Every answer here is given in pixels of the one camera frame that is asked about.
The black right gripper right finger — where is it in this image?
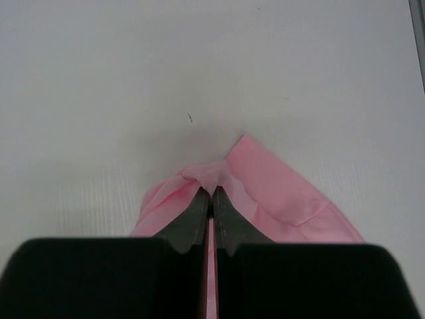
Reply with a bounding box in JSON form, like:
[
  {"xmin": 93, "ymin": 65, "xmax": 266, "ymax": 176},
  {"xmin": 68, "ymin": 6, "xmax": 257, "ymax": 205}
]
[{"xmin": 212, "ymin": 187, "xmax": 420, "ymax": 318}]

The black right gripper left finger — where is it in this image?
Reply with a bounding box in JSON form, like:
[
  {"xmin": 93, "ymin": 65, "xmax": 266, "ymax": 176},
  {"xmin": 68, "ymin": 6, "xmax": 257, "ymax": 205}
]
[{"xmin": 1, "ymin": 189, "xmax": 209, "ymax": 318}]

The pink t-shirt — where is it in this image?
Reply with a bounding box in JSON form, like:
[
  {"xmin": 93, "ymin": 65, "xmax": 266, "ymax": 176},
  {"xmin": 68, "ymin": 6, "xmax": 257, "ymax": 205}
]
[{"xmin": 129, "ymin": 133, "xmax": 366, "ymax": 319}]

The right aluminium frame post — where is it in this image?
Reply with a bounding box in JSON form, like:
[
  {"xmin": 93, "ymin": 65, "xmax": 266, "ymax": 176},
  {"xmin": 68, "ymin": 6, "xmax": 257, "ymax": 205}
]
[{"xmin": 408, "ymin": 0, "xmax": 425, "ymax": 87}]

